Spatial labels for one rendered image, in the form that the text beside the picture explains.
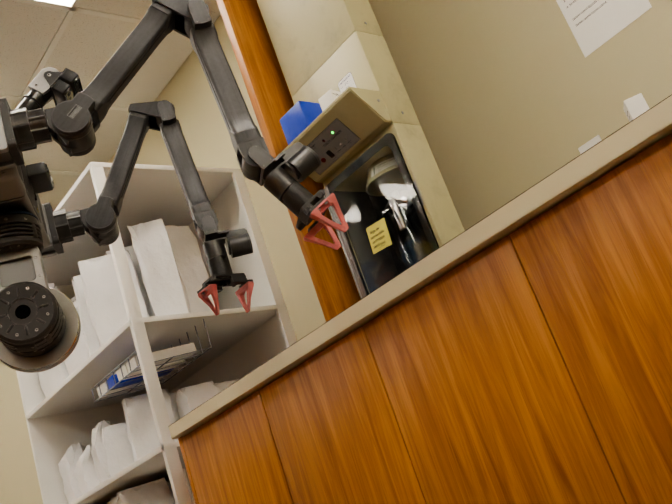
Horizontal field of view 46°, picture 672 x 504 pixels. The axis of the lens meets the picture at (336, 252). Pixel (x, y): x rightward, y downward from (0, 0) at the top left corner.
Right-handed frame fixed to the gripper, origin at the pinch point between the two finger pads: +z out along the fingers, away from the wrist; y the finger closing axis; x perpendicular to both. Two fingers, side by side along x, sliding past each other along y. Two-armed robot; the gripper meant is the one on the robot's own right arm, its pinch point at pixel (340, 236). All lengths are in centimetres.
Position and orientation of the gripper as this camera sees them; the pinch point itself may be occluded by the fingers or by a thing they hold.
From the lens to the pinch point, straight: 165.3
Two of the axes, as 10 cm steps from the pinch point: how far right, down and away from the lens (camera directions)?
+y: -1.5, 3.7, 9.2
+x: -6.6, 6.6, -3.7
